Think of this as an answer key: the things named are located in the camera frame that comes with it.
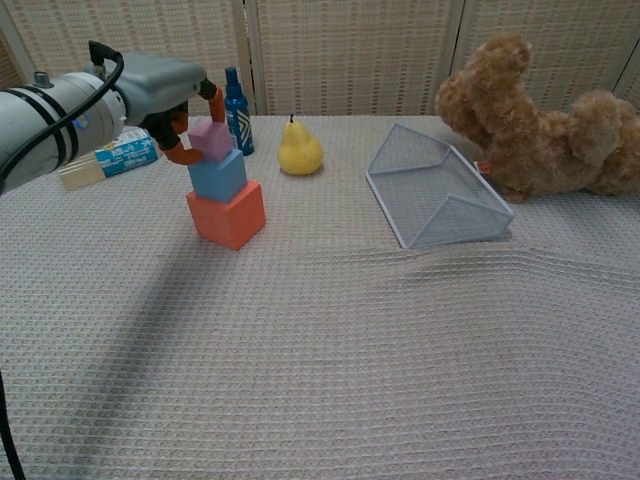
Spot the grey wire mesh tray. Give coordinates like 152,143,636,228
365,122,516,251

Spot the woven folding screen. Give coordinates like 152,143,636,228
0,0,640,119

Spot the beige waffle tablecloth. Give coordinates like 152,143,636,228
0,112,640,480

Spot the clear bottle with blue label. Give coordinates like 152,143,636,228
57,127,162,191

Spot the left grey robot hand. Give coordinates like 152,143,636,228
112,51,226,166

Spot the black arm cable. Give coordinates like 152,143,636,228
0,39,126,480

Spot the blue cube block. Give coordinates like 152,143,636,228
187,148,247,204

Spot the pink cube block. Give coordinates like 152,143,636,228
187,118,235,163

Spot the dark blue spray bottle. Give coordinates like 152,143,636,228
223,66,255,157

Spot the red cube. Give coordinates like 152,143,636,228
186,180,267,252

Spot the brown plush teddy bear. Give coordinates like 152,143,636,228
433,32,640,204

